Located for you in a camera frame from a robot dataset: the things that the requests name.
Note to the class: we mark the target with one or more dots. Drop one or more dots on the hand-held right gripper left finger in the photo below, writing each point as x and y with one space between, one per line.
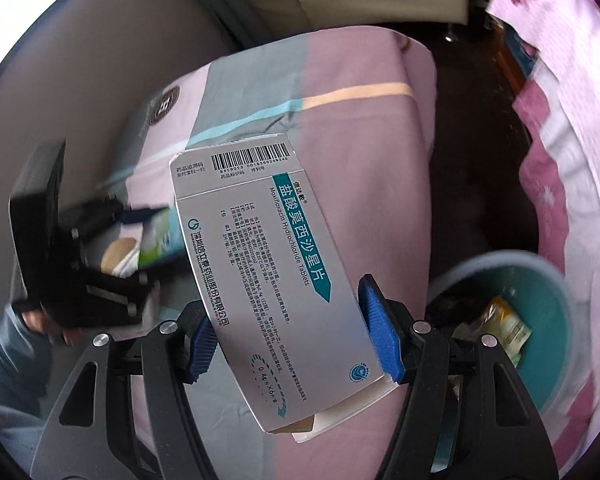
202 345

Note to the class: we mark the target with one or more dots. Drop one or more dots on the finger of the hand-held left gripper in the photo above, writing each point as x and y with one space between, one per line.
115 300
105 210

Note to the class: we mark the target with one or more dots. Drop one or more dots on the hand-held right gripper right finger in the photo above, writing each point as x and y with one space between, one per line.
380 330

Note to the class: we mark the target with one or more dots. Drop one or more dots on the small teal white box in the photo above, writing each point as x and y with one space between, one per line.
162 240

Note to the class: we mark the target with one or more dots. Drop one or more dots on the white teal medicine box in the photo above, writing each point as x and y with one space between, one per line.
280 285

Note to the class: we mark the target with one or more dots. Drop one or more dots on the teal plastic bin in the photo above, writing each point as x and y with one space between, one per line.
545 350

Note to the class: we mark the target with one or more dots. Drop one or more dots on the person's left forearm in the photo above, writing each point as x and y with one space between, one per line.
10 385

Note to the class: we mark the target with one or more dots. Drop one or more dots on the person's left hand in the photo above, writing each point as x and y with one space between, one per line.
32 320

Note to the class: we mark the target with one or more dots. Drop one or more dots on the beige round item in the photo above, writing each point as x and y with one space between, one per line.
120 255

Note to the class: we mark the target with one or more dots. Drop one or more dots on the yellow snack packet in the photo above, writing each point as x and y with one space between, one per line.
505 325

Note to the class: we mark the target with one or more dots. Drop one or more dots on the pink white bed sheet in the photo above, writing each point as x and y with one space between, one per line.
555 195

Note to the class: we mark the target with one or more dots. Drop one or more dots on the grey blue curtain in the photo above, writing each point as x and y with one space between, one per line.
260 20

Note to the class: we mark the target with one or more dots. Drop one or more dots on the floral pink blanket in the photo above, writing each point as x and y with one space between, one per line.
555 35

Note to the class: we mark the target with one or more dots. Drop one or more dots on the wooden bed frame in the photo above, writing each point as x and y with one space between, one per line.
510 65

